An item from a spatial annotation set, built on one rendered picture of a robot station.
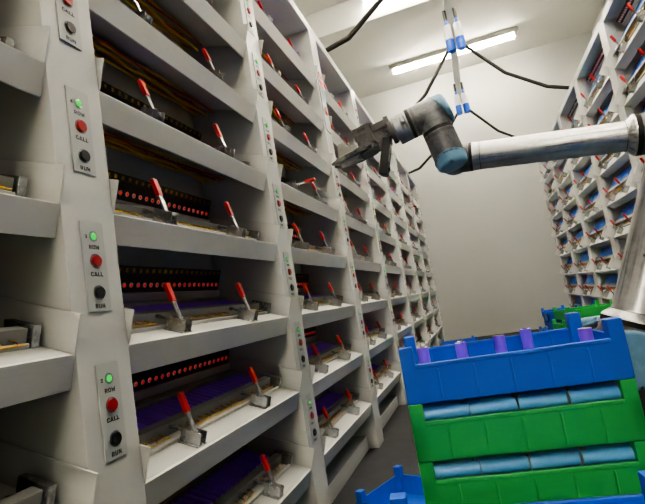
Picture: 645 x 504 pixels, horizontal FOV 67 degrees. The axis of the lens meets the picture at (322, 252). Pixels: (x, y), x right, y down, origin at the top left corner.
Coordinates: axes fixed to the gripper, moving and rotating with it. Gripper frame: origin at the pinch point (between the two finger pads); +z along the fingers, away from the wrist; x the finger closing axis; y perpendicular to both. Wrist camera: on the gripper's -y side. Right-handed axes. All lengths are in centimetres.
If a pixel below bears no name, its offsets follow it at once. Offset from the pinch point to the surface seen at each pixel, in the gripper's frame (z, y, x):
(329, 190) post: 14.6, 7.3, -44.1
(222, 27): 7, 33, 38
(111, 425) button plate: 24, -49, 92
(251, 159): 16.7, 3.6, 26.2
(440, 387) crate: -14, -60, 73
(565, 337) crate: -34, -63, 51
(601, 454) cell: -31, -76, 70
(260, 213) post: 19.7, -11.1, 25.9
